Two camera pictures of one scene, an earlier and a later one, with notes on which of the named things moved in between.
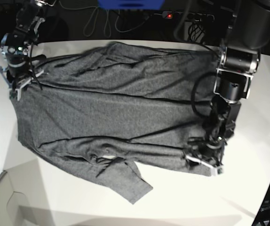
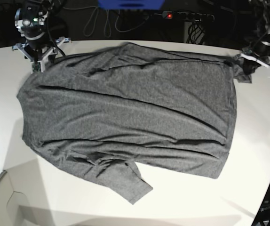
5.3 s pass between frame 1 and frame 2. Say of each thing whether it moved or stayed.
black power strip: stayed
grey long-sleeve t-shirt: stayed
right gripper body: moved
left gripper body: moved
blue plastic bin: stayed
